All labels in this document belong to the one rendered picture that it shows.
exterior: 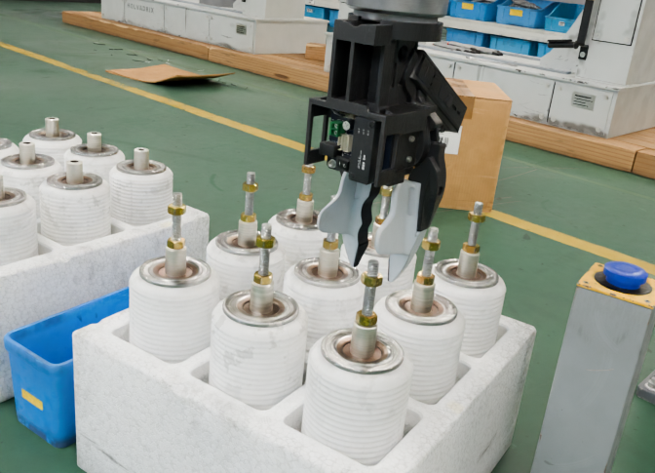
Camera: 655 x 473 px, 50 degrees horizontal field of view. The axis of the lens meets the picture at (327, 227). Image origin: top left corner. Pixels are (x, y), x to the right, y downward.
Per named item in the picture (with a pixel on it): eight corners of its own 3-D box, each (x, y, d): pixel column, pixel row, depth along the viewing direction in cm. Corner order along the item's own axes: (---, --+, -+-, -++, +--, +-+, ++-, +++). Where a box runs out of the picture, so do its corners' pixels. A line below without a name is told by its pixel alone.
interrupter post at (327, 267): (329, 269, 80) (332, 243, 79) (341, 278, 78) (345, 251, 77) (312, 273, 79) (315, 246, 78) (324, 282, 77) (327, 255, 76)
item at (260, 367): (312, 457, 76) (328, 310, 70) (251, 503, 69) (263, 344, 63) (249, 418, 82) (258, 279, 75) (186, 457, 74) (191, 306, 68)
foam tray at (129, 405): (280, 341, 112) (288, 238, 106) (511, 445, 93) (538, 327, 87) (75, 466, 81) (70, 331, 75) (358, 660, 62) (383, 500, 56)
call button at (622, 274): (605, 274, 70) (610, 256, 70) (646, 287, 69) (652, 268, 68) (595, 287, 67) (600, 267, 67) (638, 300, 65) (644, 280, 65)
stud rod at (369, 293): (370, 335, 63) (380, 259, 60) (367, 340, 62) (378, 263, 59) (360, 334, 63) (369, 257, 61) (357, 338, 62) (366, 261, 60)
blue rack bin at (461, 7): (477, 17, 624) (481, -8, 617) (515, 22, 601) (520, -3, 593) (445, 16, 589) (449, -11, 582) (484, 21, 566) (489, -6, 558)
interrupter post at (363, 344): (343, 355, 63) (347, 323, 62) (356, 344, 65) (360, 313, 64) (366, 365, 62) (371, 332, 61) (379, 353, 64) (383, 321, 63)
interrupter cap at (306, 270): (334, 257, 83) (334, 253, 83) (373, 283, 78) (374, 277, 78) (281, 268, 79) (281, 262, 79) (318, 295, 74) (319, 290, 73)
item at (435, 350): (425, 422, 84) (448, 288, 78) (452, 477, 76) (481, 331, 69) (347, 425, 82) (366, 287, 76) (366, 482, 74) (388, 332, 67)
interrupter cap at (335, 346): (304, 357, 62) (305, 350, 62) (345, 325, 68) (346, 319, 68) (380, 388, 58) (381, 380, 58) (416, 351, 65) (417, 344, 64)
